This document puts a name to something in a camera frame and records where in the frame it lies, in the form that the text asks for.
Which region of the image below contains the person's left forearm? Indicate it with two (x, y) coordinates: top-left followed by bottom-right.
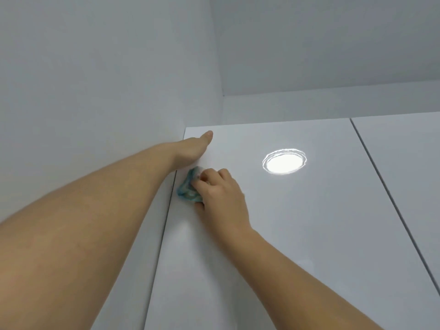
(0, 140), (179, 330)

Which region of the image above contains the beige cloth with teal edge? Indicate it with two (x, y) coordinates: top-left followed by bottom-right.
(176, 166), (204, 204)

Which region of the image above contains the person's right forearm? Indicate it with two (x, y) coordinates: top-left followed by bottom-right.
(223, 226), (380, 330)

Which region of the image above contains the person's left hand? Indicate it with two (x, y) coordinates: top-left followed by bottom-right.
(170, 130), (214, 171)

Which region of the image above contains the person's right hand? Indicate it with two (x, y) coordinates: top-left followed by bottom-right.
(191, 168), (253, 242)

